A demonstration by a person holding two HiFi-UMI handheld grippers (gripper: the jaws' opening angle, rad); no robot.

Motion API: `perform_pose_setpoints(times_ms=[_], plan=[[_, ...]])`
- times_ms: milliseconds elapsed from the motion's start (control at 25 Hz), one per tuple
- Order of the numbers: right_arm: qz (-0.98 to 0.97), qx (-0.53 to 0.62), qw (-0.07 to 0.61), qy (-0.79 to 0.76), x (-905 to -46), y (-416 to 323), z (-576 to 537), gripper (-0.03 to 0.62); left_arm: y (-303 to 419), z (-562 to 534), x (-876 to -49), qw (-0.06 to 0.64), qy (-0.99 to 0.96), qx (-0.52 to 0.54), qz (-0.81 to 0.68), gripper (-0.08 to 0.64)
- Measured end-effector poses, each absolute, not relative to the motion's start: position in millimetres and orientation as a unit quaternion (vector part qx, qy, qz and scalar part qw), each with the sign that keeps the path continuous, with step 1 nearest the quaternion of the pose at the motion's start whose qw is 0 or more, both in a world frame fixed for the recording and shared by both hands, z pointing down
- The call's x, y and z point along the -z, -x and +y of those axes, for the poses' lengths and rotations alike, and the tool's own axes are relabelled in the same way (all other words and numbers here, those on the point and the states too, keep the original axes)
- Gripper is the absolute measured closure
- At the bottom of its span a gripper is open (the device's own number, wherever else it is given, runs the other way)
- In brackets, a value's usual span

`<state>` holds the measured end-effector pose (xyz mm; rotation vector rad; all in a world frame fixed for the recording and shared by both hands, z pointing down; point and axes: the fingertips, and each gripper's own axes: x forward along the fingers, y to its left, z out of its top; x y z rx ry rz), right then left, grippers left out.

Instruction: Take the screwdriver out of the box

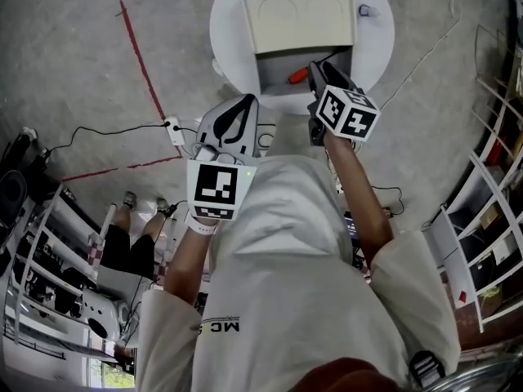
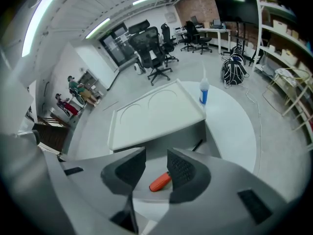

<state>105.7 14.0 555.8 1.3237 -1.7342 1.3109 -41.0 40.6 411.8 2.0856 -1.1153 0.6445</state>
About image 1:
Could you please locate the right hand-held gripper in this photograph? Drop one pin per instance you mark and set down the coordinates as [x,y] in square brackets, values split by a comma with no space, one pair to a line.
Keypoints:
[347,114]

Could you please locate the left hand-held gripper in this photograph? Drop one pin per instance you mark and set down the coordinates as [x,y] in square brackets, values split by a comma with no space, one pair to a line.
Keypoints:
[212,186]

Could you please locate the beige box with lid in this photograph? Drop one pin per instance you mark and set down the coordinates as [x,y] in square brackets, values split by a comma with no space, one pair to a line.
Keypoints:
[300,19]

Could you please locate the person's right forearm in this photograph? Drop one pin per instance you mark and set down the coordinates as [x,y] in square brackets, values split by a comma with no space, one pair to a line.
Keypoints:
[361,202]

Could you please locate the person's left forearm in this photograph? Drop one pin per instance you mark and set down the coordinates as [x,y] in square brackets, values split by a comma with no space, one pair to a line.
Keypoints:
[190,259]

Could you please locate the white wristband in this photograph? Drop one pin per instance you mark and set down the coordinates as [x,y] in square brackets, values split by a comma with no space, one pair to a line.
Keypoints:
[202,228]

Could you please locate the white power strip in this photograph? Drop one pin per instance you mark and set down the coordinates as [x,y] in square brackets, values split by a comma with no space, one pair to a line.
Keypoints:
[175,130]

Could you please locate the small clear blue-rimmed item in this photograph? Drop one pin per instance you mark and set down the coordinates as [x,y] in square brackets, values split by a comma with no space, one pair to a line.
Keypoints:
[365,10]

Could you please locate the short red floor tape strip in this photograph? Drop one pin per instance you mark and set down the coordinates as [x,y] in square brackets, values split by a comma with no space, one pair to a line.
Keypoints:
[122,168]

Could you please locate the person's white t-shirt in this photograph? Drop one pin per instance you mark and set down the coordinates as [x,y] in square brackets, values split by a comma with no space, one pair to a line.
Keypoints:
[286,280]

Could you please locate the red white checkered board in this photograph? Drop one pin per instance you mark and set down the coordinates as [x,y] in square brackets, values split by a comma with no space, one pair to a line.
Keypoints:
[96,251]

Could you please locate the long red floor tape strip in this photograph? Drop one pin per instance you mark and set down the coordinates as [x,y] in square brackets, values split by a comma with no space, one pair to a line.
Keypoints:
[141,65]

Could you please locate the dark laptop screen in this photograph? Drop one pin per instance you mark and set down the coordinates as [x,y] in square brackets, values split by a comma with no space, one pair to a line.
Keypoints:
[351,227]

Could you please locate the white rounded machine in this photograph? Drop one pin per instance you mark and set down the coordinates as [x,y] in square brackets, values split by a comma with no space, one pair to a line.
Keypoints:
[100,314]

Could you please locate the low white shelf rack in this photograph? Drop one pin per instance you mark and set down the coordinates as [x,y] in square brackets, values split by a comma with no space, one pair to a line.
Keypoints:
[45,259]

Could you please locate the black chair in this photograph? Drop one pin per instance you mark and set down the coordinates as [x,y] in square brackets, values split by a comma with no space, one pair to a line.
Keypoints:
[11,194]

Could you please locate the tall white shelving unit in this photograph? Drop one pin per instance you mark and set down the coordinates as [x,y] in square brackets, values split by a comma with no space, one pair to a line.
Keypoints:
[486,219]

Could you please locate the small red item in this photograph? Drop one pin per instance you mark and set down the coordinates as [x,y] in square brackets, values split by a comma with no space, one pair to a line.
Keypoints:
[462,296]

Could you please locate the shiny metal rail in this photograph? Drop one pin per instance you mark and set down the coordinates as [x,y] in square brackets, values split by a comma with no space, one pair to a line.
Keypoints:
[490,372]

